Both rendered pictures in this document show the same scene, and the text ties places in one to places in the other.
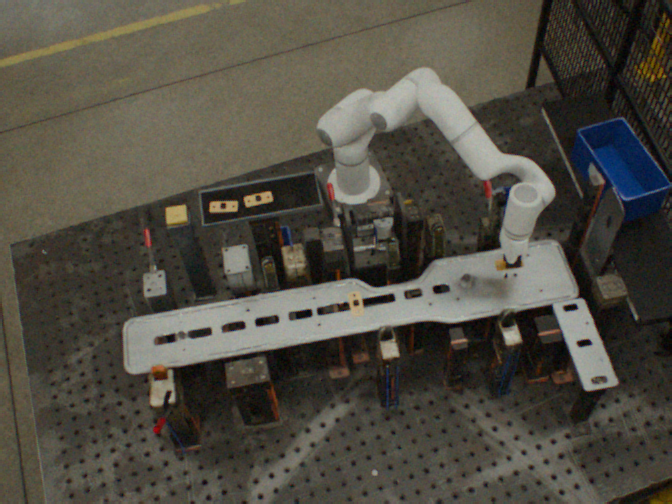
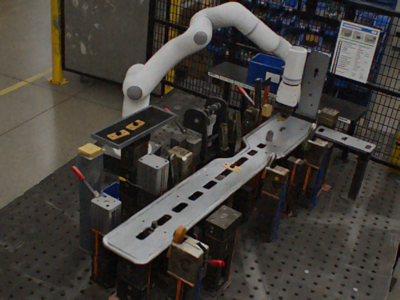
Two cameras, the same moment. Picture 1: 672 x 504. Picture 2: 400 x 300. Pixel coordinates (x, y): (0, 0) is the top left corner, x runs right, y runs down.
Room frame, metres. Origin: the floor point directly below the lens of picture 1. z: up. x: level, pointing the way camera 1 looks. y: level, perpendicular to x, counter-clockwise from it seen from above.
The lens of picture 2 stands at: (0.18, 1.61, 2.15)
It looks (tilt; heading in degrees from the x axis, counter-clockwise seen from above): 30 degrees down; 306
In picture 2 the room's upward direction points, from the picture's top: 7 degrees clockwise
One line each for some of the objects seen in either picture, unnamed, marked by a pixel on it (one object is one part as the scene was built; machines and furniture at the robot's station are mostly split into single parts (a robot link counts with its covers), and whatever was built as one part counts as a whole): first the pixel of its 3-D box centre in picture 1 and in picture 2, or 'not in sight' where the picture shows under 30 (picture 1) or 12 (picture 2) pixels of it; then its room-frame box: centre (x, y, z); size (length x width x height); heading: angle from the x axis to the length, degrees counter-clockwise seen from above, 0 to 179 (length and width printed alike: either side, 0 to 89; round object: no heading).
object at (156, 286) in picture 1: (167, 311); (105, 242); (1.31, 0.55, 0.88); 0.11 x 0.10 x 0.36; 6
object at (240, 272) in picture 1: (246, 293); (150, 205); (1.34, 0.29, 0.90); 0.13 x 0.10 x 0.41; 6
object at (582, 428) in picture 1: (586, 400); (359, 174); (0.89, -0.71, 0.84); 0.11 x 0.06 x 0.29; 6
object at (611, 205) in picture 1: (602, 232); (312, 84); (1.26, -0.78, 1.17); 0.12 x 0.01 x 0.34; 6
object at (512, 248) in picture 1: (515, 238); (289, 91); (1.25, -0.52, 1.20); 0.10 x 0.07 x 0.11; 6
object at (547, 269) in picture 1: (350, 308); (230, 170); (1.19, -0.04, 1.00); 1.38 x 0.22 x 0.02; 96
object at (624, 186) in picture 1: (618, 170); (277, 74); (1.54, -0.93, 1.10); 0.30 x 0.17 x 0.13; 13
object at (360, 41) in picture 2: not in sight; (354, 51); (1.20, -1.08, 1.30); 0.23 x 0.02 x 0.31; 6
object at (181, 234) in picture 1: (191, 256); (89, 202); (1.49, 0.47, 0.92); 0.08 x 0.08 x 0.44; 6
